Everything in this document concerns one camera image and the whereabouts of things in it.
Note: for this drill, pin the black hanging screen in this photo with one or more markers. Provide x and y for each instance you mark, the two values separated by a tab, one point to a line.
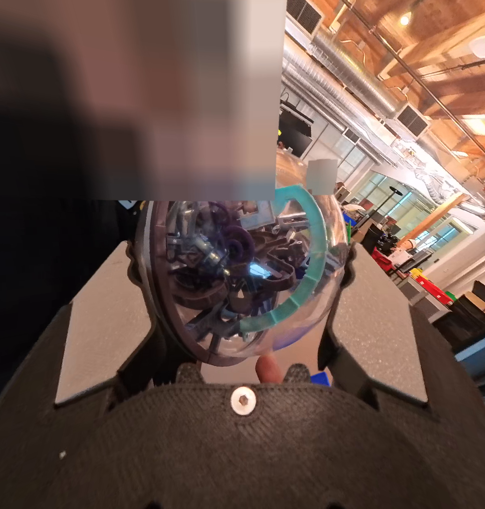
294	135

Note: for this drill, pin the person's black sweater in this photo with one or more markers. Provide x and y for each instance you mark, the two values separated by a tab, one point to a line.
47	246

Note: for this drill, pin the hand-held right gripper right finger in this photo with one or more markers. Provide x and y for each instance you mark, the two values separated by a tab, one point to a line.
379	338

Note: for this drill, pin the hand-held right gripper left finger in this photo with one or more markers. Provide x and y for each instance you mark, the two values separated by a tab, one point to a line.
103	330

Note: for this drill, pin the red plastic bin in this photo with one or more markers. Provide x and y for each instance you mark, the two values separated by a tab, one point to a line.
431	288

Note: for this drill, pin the silver air duct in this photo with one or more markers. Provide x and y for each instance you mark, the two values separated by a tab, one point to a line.
345	71

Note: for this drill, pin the white ceiling device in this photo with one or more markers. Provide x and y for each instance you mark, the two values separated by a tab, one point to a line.
482	45

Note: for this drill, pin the clear plastic maze ball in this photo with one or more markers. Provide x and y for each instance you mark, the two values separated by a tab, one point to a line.
242	286

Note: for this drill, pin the black floor lamp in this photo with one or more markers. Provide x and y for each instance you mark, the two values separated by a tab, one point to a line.
395	190

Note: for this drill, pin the blue plastic bin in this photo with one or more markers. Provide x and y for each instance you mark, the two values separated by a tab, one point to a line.
320	379

